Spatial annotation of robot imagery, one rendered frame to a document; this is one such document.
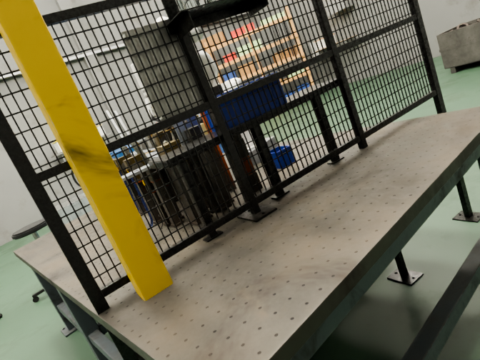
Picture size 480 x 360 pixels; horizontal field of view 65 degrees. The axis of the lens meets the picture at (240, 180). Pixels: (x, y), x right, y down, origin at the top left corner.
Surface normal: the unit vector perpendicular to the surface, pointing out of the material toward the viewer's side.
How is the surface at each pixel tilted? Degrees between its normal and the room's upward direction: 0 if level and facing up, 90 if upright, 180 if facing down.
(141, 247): 90
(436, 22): 90
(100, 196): 90
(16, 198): 90
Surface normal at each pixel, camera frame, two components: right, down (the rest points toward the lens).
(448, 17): -0.70, 0.43
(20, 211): 0.61, -0.05
